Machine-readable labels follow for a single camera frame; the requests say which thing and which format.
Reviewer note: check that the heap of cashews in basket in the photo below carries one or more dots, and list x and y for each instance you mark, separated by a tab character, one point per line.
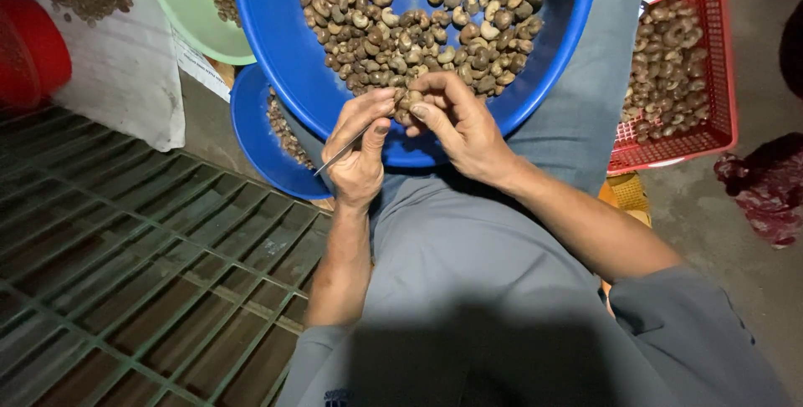
665	68

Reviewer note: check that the person's grey trousers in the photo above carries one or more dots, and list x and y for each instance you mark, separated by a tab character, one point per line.
583	99

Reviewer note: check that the red plastic tub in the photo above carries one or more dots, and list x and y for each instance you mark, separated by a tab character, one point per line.
31	49

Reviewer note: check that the dark red cloth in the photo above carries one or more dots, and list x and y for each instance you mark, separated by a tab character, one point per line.
768	193

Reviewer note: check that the red plastic mesh basket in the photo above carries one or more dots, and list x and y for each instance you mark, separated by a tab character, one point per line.
722	81

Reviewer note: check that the small blue plastic basin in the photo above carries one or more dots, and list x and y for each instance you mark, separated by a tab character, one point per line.
251	137

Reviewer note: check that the yellow plastic stool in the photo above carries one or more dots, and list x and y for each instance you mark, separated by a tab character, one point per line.
627	193

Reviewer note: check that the thin metal pick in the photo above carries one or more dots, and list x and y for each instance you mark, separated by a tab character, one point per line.
339	153

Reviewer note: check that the white woven sack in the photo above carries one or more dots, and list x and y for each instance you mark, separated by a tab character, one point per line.
125	81

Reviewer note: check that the person's left hand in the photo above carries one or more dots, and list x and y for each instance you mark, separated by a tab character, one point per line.
354	168

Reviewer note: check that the heap of cashew skin scraps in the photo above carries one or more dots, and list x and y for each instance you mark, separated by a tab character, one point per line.
283	132

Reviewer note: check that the pile of unpeeled cashew kernels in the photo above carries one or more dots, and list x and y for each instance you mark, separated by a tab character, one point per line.
376	37

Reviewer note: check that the person's grey shirt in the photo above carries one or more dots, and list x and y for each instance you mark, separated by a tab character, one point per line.
502	344

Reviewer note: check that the white printed sack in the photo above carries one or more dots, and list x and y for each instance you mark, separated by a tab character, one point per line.
197	65

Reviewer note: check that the large blue plastic basin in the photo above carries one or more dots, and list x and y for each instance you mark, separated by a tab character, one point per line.
282	49

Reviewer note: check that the green plastic basin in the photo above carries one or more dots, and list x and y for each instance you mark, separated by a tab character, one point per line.
182	12

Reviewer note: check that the person's right hand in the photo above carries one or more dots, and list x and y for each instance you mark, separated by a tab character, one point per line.
467	131

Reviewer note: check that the green metal floor grate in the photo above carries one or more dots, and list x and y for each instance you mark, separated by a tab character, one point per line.
125	256

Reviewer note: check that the single brown cashew nut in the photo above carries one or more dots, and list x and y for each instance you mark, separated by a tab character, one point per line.
404	104

